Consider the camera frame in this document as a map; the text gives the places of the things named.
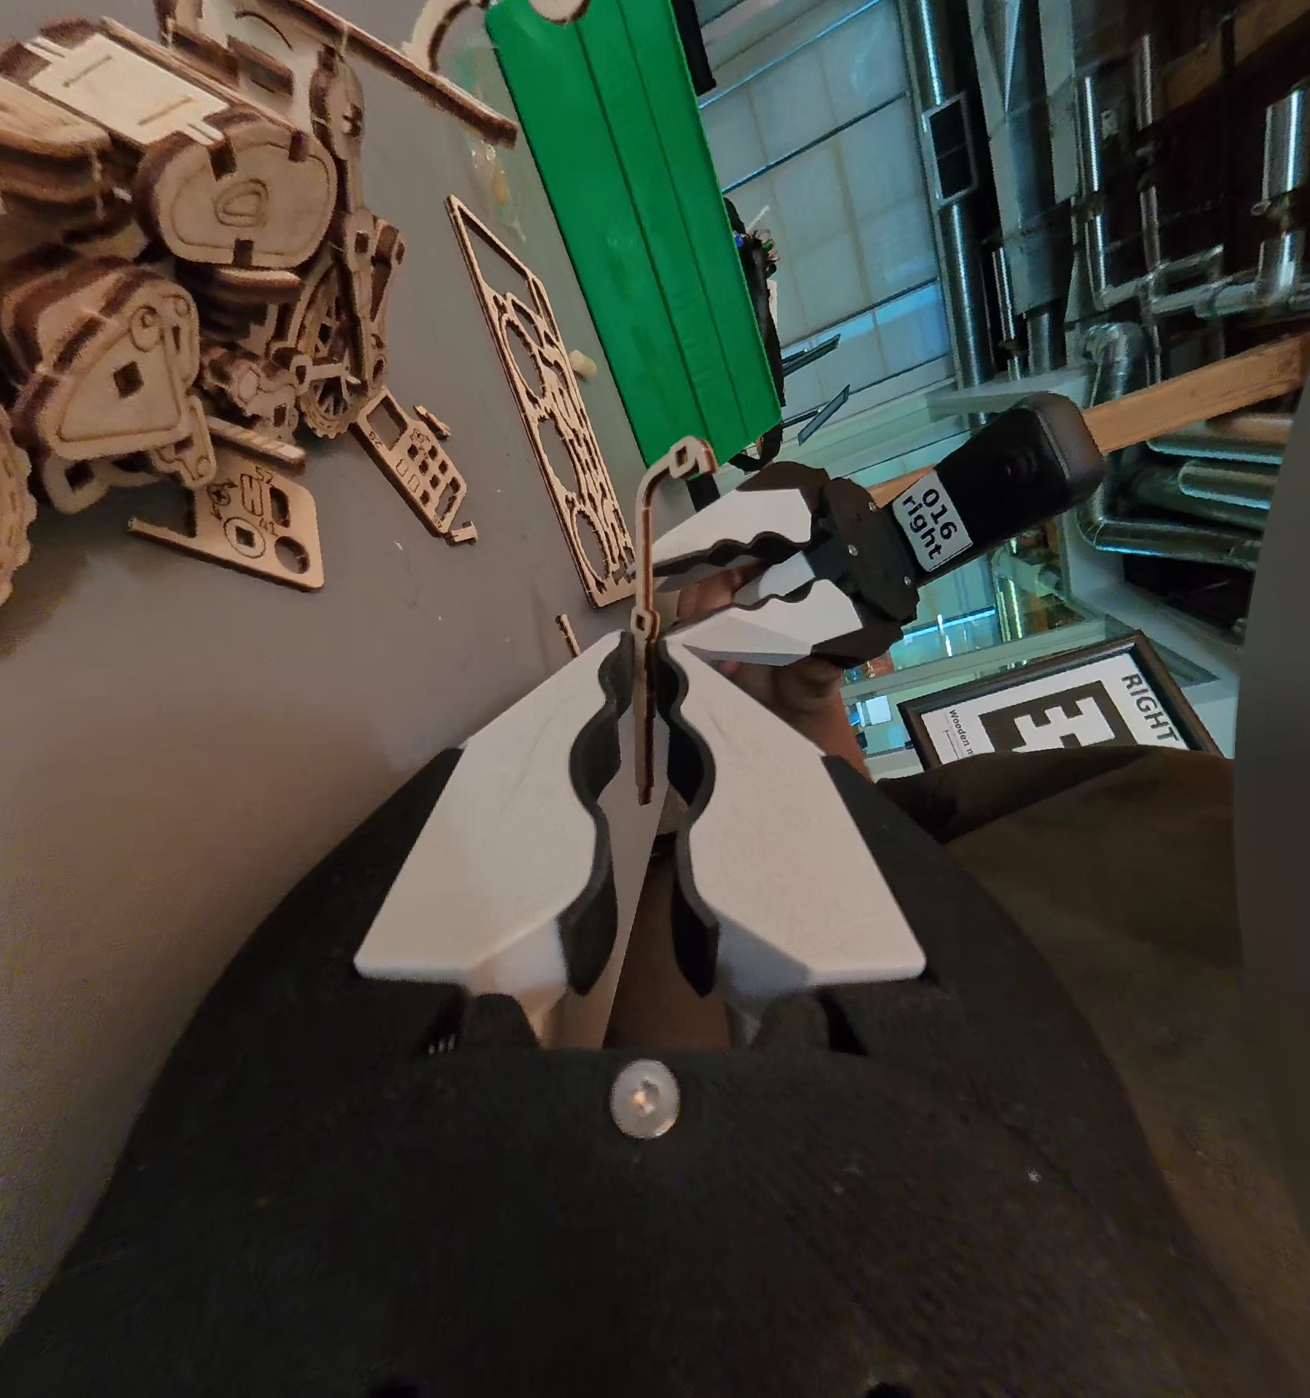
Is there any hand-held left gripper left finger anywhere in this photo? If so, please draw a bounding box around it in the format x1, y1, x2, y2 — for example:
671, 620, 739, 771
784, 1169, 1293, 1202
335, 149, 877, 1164
353, 632, 626, 1024

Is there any wooden plate with cutouts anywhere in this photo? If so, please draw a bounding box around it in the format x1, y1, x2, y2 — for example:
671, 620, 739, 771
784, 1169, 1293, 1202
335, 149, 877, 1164
128, 458, 328, 594

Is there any wooden beam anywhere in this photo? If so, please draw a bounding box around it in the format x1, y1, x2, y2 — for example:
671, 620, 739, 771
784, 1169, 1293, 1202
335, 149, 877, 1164
862, 329, 1310, 499

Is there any thin hooked wooden piece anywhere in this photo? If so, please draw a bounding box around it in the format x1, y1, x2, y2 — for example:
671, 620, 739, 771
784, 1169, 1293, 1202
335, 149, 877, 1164
629, 435, 721, 809

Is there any person's right hand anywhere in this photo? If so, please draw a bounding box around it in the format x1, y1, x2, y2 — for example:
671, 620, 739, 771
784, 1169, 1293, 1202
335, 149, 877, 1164
719, 654, 872, 780

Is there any long wooden strip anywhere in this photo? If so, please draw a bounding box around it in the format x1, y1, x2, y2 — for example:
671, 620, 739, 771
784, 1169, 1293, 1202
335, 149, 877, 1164
316, 20, 520, 146

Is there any phone-shaped wooden piece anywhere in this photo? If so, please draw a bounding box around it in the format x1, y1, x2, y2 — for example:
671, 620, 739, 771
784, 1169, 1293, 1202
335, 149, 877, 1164
349, 388, 479, 545

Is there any group of metal ducts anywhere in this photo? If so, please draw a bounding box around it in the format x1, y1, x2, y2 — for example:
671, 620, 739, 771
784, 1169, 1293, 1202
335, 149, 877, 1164
905, 0, 1310, 570

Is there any wooden tractor model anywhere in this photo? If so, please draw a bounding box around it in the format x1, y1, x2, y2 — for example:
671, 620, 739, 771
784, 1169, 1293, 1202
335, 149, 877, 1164
0, 0, 406, 647

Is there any laser-cut wooden frame sheet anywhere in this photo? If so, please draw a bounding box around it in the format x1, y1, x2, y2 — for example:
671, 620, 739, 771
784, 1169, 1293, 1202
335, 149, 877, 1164
444, 194, 639, 610

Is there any green board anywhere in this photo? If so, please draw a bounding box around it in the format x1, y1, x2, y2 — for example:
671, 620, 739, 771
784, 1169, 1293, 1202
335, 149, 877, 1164
485, 0, 783, 468

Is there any dark grey rounded panel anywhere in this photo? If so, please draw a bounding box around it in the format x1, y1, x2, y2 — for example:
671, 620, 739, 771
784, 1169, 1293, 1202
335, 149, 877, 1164
1231, 317, 1310, 1214

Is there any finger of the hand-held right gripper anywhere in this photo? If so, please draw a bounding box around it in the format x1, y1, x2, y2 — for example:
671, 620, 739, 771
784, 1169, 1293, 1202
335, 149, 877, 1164
648, 486, 830, 597
682, 544, 901, 671

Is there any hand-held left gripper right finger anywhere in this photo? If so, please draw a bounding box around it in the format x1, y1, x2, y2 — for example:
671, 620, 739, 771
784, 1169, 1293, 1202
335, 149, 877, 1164
651, 639, 928, 1017

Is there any grey desk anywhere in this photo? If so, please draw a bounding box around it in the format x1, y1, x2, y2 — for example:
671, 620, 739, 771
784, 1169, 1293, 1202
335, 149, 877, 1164
0, 0, 656, 1398

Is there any black framed sign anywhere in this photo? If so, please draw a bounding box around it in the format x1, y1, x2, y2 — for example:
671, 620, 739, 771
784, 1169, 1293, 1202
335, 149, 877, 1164
898, 632, 1226, 769

